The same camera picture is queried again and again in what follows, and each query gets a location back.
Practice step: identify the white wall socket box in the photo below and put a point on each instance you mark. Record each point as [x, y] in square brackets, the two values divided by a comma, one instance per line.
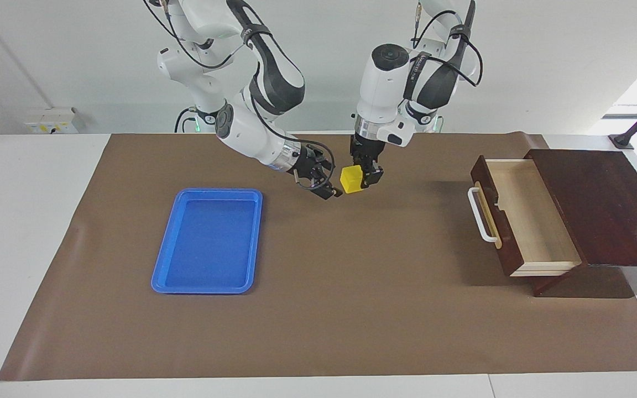
[50, 120]

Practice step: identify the wooden drawer with dark front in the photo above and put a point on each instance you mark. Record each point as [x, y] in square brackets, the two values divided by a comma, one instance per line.
[534, 221]

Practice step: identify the blue plastic tray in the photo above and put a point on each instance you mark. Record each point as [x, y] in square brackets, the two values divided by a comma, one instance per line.
[208, 249]

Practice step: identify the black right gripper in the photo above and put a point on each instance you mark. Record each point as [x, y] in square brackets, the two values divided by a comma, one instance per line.
[308, 165]

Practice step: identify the dark wooden drawer cabinet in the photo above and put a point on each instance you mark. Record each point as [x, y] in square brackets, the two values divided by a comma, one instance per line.
[611, 210]

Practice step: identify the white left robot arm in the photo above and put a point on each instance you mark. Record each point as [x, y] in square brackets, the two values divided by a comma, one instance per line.
[382, 88]

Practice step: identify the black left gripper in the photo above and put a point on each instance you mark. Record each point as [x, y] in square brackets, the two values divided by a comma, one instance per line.
[367, 149]

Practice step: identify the brown table mat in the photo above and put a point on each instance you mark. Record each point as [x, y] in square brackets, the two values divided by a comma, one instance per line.
[351, 309]

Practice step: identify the yellow cube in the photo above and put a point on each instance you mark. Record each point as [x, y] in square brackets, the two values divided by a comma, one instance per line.
[351, 179]

